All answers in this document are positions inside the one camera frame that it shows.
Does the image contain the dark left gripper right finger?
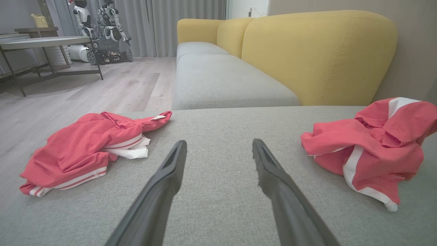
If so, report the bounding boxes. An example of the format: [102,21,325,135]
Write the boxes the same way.
[252,138,342,246]

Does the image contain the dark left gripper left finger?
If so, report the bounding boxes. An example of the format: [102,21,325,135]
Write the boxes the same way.
[104,140,187,246]

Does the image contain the red jersey with number 23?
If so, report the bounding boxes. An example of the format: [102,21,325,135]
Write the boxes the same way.
[19,111,173,197]

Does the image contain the red shorts with white trim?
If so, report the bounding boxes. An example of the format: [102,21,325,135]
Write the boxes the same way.
[300,97,437,213]

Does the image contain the wide grey sofa seat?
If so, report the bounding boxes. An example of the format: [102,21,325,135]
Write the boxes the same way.
[0,105,437,246]

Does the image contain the long grey sofa seat cushion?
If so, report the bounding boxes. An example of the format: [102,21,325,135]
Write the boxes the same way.
[172,54,300,110]

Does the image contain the large yellow sofa backrest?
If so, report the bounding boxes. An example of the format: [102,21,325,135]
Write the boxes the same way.
[241,10,398,106]

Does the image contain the small grey sofa seat cushion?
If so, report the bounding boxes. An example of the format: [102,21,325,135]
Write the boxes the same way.
[176,42,230,64]

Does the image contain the black and white wheeled robot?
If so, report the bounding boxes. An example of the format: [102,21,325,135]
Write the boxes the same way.
[87,0,133,65]

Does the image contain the yellow sofa end backrest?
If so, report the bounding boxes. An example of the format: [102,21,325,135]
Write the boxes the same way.
[177,18,224,45]

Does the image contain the grey curtain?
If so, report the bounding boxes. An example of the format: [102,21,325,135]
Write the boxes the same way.
[46,0,227,57]

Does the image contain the narrow yellow sofa backrest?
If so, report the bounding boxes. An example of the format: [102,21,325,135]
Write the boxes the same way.
[216,18,254,58]

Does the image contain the grey table with metal legs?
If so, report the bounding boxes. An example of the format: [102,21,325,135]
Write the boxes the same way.
[0,36,104,97]

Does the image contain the white humanoid robot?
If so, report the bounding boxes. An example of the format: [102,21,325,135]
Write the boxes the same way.
[68,0,96,63]

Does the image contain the brown wooden shelf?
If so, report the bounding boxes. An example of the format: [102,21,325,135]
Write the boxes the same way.
[14,27,59,38]

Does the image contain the yellow watering can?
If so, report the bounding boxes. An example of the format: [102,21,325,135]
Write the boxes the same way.
[31,14,49,28]

